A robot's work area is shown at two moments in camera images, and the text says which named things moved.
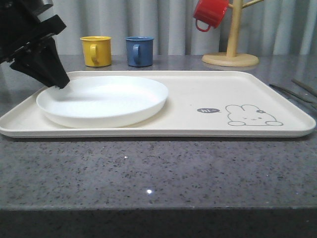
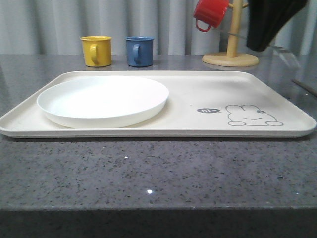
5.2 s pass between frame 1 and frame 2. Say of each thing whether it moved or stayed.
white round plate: stayed
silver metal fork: moved
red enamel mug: stayed
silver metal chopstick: stayed
